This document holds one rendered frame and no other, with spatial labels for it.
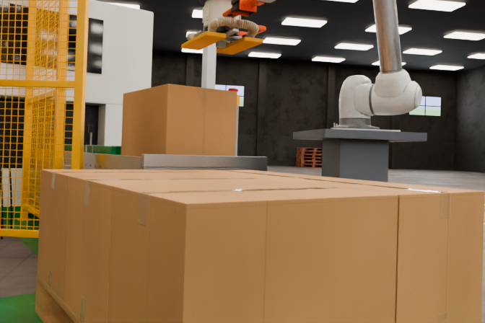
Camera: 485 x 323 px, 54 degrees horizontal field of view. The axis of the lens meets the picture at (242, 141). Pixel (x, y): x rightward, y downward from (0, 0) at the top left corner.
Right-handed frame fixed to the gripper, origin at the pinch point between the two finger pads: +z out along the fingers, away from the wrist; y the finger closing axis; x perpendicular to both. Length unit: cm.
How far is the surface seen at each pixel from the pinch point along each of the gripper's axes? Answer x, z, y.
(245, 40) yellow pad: -43.0, 13.4, -3.9
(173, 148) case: -68, 64, 20
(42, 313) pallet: -32, 125, 78
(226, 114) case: -73, 46, -9
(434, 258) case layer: 61, 91, -14
